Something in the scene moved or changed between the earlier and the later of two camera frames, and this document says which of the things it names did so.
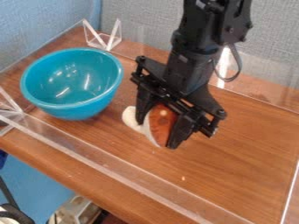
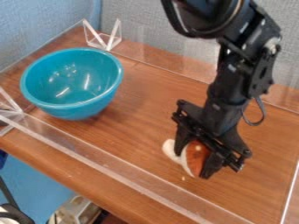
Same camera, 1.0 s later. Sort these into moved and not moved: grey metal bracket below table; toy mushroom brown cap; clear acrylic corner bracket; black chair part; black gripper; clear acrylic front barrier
Moved: toy mushroom brown cap; black gripper
Not moved: grey metal bracket below table; clear acrylic corner bracket; black chair part; clear acrylic front barrier
